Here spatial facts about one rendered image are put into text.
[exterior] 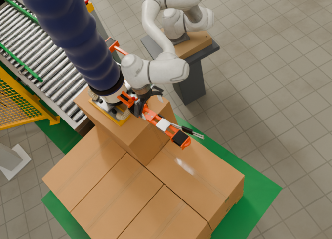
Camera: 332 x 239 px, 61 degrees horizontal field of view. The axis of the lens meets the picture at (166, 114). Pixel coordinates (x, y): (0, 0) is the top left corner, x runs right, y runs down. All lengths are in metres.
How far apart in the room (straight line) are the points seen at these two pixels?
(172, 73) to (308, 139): 1.85
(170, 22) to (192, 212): 1.34
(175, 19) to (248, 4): 1.81
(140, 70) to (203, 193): 1.08
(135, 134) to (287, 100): 1.67
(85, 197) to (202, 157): 0.91
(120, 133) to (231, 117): 1.33
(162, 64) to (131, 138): 0.73
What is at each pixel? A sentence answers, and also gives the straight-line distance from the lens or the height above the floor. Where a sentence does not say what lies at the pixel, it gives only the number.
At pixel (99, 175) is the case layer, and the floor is 0.54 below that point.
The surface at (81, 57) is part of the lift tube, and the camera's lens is 1.54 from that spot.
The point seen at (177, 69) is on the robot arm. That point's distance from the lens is 1.20.
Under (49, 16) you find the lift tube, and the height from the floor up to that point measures 1.79.
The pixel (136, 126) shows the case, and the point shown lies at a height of 0.94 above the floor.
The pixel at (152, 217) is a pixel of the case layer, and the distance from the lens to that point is 2.05.
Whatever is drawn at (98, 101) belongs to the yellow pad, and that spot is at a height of 0.97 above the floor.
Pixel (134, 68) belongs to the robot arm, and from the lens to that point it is 1.21.
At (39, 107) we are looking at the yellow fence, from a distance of 3.19.
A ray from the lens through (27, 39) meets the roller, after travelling 3.58.
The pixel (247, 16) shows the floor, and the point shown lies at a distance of 3.70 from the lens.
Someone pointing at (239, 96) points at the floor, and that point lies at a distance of 2.97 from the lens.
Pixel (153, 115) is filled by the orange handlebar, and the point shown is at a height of 1.09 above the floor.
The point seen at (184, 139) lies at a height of 1.10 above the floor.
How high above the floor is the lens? 2.50
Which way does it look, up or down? 58 degrees down
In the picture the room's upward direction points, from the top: 23 degrees counter-clockwise
